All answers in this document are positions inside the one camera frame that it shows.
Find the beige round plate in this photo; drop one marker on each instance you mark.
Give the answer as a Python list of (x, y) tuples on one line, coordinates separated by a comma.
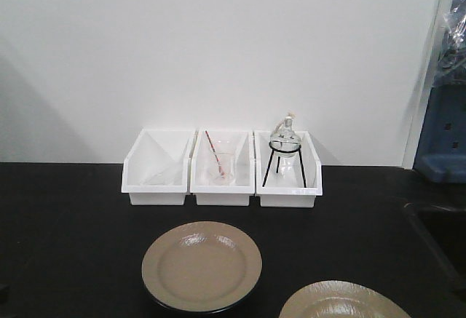
[(335, 298), (201, 267)]

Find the middle white plastic bin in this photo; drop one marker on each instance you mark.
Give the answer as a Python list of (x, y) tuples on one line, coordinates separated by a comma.
[(244, 184)]

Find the white plastic bin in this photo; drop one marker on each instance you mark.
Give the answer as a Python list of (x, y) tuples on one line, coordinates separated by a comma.
[(156, 171), (285, 187), (244, 184)]

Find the clear glass beaker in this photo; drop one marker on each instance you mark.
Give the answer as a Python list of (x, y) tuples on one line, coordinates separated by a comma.
[(221, 164)]

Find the right white plastic bin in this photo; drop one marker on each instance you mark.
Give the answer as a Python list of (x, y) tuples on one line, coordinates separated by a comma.
[(285, 187)]

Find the left white plastic bin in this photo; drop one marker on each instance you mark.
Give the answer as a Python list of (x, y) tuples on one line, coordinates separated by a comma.
[(156, 171)]

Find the blue pegboard drying rack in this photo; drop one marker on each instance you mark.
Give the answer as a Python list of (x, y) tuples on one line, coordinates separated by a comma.
[(440, 156)]

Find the black lab sink basin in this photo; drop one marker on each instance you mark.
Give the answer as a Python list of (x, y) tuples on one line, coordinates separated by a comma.
[(442, 228)]

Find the plastic bag of pegs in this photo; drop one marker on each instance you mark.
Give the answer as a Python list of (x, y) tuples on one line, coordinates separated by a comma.
[(451, 61)]

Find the black wire tripod stand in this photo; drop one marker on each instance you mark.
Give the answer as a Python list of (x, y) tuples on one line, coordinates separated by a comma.
[(270, 163)]

